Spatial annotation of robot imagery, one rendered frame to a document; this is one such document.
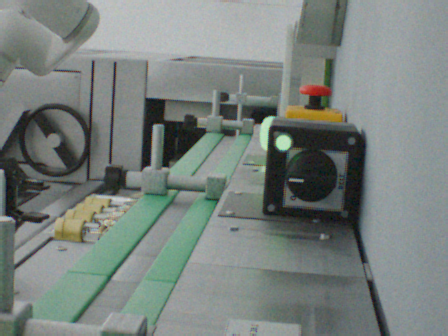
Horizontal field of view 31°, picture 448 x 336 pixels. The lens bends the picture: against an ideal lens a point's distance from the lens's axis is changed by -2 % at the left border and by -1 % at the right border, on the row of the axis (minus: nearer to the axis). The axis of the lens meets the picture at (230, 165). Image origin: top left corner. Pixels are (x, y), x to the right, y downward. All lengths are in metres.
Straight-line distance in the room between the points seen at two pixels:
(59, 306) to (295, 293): 0.15
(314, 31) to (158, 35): 3.83
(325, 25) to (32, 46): 0.57
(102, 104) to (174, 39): 2.77
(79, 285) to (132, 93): 1.81
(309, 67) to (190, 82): 0.87
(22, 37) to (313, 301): 1.15
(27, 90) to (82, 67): 0.19
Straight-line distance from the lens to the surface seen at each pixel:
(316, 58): 1.48
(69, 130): 2.39
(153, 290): 0.56
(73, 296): 0.54
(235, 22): 5.06
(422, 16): 0.44
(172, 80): 2.32
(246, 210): 0.73
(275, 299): 0.50
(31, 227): 1.81
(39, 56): 1.58
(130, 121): 2.35
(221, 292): 0.50
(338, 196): 0.71
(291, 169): 0.69
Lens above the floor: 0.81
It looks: 4 degrees up
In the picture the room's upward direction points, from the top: 85 degrees counter-clockwise
